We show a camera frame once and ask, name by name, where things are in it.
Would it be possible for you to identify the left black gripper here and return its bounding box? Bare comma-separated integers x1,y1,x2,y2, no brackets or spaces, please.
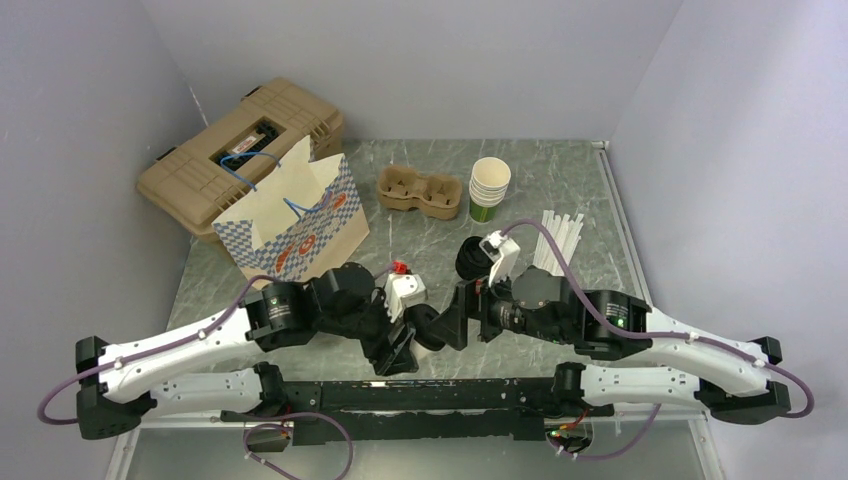
317,287,419,375

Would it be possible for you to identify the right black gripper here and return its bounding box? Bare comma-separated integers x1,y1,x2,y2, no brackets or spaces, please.
426,262,570,350

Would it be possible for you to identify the black cup lid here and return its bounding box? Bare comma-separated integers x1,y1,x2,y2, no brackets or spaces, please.
404,303,445,352

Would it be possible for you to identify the tan plastic toolbox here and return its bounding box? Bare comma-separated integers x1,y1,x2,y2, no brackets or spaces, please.
137,77,345,243

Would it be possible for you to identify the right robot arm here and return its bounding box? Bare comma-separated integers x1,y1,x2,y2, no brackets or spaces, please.
417,267,791,425

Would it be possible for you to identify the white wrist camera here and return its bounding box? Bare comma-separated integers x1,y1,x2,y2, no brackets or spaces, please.
479,231,521,287
383,261,428,324

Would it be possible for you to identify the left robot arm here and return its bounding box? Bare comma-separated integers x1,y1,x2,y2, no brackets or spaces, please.
76,262,427,440

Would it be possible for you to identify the blue checkered paper bag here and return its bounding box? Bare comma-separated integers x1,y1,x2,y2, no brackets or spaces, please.
212,137,370,281

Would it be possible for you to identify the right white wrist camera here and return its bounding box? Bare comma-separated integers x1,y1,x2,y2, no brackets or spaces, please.
479,231,521,287

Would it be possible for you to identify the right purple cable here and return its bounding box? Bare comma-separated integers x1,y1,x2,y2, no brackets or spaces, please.
500,218,816,464

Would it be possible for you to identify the stack of paper cups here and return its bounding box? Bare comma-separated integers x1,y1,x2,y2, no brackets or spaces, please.
469,157,512,223

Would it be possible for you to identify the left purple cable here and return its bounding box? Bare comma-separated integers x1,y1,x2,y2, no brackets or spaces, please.
36,261,399,480

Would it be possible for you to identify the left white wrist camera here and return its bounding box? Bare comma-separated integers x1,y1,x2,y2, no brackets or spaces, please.
383,261,428,324

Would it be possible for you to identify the brown cardboard cup carrier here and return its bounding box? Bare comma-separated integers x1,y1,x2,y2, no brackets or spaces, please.
376,165,463,220

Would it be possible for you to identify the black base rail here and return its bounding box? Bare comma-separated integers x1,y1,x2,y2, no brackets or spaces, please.
220,362,614,446

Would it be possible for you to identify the white paper coffee cup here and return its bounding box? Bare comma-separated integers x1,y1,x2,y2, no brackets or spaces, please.
409,339,433,366

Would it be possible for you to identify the purple cable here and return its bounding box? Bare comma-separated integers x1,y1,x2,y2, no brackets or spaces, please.
500,218,816,464
36,261,399,480

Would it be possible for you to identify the stack of black lids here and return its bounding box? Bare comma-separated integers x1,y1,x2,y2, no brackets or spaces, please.
455,236,493,281

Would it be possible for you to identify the bundle of white straws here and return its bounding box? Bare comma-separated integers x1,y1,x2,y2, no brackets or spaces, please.
532,210,584,276

